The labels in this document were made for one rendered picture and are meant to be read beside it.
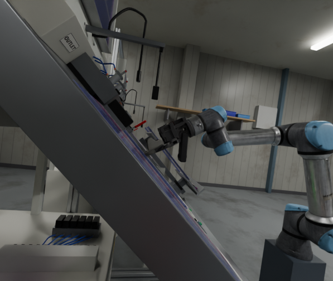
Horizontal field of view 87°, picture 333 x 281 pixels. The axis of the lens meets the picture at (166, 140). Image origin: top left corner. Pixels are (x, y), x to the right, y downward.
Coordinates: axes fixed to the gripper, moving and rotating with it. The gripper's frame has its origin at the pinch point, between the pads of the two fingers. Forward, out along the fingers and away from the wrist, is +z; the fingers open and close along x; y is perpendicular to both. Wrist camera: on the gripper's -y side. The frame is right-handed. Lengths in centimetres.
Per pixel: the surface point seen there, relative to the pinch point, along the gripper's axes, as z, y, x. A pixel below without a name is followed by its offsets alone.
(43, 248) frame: 38.0, -10.3, 12.1
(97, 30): -2.9, 43.7, 6.2
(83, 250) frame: 28.6, -16.2, 12.4
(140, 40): -14.4, 36.3, 6.2
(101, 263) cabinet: 26.3, -23.0, 11.9
